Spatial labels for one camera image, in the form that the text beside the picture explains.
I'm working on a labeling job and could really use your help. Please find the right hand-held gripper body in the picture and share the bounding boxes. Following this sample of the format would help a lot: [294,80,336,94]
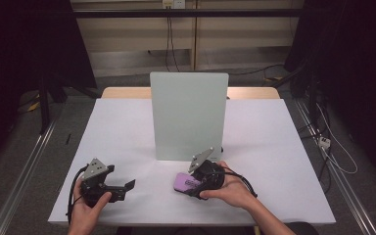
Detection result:
[187,146,226,198]

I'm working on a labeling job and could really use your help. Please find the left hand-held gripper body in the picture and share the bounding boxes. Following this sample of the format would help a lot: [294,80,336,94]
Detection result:
[79,158,125,208]

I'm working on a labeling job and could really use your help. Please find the purple whiteboard eraser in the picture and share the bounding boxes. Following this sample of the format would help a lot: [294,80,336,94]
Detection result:
[172,172,203,196]

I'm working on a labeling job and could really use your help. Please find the frosted glass whiteboard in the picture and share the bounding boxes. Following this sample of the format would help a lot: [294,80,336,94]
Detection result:
[149,71,230,162]

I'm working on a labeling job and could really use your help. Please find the person's left hand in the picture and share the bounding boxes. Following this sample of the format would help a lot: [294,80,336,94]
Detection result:
[68,186,113,232]

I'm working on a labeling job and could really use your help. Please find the person's right hand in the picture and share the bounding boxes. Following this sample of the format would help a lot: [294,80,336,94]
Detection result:
[199,160,259,211]

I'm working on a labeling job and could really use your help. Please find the person's dark pants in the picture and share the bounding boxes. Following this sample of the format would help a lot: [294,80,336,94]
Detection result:
[116,221,321,235]

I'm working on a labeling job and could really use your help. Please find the white table mat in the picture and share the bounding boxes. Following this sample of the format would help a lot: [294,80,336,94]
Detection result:
[47,97,337,227]

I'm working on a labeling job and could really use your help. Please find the wooden table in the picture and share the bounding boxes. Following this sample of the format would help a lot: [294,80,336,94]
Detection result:
[101,86,281,100]

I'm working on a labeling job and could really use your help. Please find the black metal stand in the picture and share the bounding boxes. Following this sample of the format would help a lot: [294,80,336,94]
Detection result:
[36,72,53,135]

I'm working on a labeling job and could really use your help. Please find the white power strip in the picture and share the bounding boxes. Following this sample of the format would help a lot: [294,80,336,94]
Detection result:
[318,135,332,150]

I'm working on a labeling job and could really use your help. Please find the black curtain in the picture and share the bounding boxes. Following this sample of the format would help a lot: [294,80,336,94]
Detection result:
[0,0,98,177]
[283,0,376,179]

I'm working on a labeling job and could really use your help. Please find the black horizontal bar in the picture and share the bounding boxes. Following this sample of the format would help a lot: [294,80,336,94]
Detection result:
[72,8,306,19]

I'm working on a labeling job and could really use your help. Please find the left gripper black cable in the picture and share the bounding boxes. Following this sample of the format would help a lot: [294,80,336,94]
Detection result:
[65,165,89,225]

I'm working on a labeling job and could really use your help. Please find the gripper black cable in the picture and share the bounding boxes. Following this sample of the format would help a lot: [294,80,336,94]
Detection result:
[65,165,89,225]
[213,168,259,199]

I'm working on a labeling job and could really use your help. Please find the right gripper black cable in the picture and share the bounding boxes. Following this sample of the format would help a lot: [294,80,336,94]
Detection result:
[213,168,259,199]

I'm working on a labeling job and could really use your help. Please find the aluminium floor rail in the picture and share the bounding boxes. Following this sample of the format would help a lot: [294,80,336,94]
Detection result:
[0,112,62,235]
[293,97,376,235]

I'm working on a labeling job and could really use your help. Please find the black floor cable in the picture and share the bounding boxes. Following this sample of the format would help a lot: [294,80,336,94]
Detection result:
[227,64,286,77]

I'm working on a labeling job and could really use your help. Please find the white floor cable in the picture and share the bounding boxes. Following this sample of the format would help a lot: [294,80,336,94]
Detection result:
[315,103,359,175]

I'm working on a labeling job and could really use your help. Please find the black hanging cables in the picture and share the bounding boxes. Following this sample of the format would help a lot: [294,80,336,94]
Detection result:
[164,8,181,73]

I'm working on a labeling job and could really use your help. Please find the white wall outlet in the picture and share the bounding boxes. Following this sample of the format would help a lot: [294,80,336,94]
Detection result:
[162,0,187,10]

